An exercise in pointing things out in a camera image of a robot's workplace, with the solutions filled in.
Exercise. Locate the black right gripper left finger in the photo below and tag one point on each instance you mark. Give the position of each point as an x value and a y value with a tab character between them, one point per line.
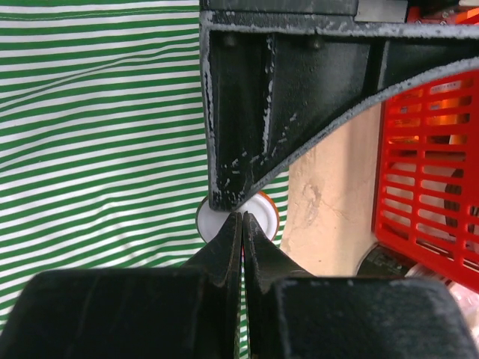
190	311

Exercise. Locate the red plastic shopping basket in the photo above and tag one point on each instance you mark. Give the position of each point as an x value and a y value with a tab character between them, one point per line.
427	194

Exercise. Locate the green white striped garment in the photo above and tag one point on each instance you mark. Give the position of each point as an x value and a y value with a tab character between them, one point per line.
103	148

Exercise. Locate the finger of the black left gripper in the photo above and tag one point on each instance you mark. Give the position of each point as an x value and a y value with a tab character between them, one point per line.
279	76

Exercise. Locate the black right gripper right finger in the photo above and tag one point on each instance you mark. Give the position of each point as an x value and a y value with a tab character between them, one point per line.
294	314

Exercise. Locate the black wrapped toilet roll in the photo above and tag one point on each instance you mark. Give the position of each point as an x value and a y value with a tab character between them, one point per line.
381	261

